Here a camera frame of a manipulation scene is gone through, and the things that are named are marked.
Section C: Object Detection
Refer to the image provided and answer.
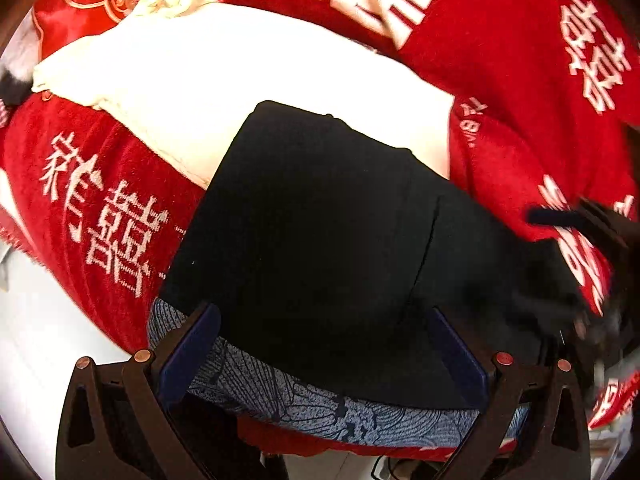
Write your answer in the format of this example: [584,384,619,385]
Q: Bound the black and white cloth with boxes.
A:
[0,22,42,108]

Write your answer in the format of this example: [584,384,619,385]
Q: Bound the red embroidered pillow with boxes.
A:
[31,0,236,63]

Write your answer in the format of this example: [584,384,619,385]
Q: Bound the blue patterned cloth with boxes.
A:
[145,296,531,448]

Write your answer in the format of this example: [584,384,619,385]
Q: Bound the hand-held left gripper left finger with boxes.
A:
[55,302,222,480]

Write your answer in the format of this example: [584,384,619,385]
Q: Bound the red printed blanket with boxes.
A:
[0,0,640,463]

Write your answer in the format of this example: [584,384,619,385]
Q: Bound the black pants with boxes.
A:
[159,100,593,410]

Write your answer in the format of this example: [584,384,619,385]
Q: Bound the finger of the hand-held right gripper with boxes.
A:
[527,199,640,266]
[552,300,633,403]

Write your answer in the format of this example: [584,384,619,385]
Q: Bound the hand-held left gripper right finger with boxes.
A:
[431,307,593,480]

